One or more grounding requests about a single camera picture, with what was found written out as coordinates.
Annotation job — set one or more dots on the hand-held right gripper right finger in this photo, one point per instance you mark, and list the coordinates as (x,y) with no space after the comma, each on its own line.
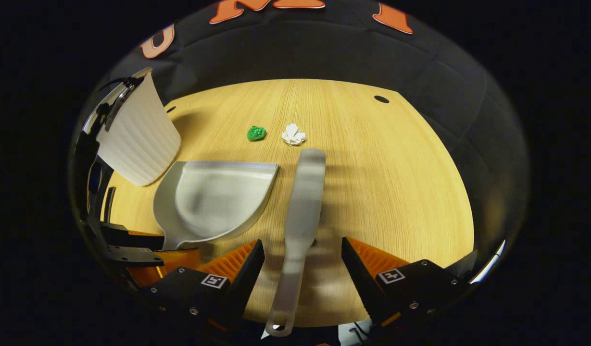
(362,283)

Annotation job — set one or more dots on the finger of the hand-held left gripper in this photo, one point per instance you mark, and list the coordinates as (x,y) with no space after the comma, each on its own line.
(136,256)
(127,235)

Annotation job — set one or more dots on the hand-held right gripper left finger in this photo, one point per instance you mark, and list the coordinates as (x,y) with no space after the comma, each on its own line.
(245,283)

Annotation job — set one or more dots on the white ribbed garbage bin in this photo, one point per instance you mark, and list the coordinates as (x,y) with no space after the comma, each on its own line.
(141,139)

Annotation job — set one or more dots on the grey dustpan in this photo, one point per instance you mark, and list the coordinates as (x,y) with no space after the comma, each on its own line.
(213,202)

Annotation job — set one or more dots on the small grey broom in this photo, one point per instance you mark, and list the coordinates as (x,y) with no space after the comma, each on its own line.
(302,206)

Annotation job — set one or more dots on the green paper ball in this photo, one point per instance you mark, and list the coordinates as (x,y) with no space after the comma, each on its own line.
(257,133)

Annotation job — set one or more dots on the white paper ball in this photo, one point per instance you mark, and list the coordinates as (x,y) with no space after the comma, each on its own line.
(293,136)

